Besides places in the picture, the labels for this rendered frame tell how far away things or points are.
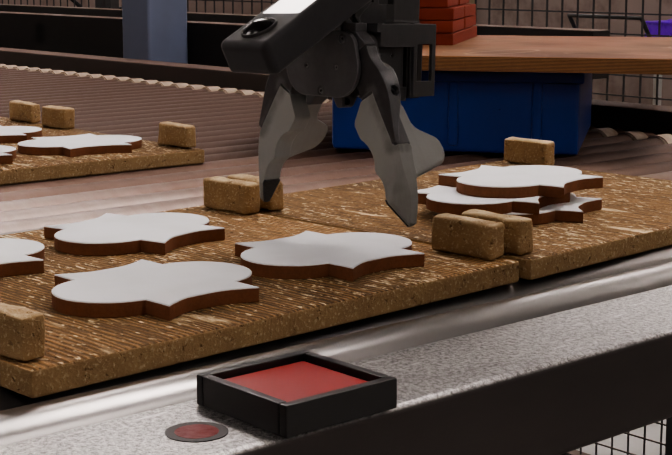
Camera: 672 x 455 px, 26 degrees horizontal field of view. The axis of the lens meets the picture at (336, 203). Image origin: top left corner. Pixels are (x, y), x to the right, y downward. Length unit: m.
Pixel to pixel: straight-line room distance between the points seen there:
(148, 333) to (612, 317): 0.32
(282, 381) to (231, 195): 0.49
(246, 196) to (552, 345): 0.41
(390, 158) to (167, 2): 2.08
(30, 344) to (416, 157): 0.33
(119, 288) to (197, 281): 0.05
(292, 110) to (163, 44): 2.00
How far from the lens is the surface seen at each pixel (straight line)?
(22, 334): 0.80
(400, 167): 0.98
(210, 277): 0.95
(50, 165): 1.57
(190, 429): 0.75
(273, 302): 0.92
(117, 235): 1.10
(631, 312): 1.00
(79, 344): 0.83
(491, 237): 1.05
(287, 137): 1.07
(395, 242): 1.06
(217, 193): 1.26
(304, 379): 0.78
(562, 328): 0.95
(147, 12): 3.02
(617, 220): 1.23
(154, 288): 0.92
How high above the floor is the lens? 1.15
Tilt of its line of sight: 9 degrees down
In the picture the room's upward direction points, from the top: straight up
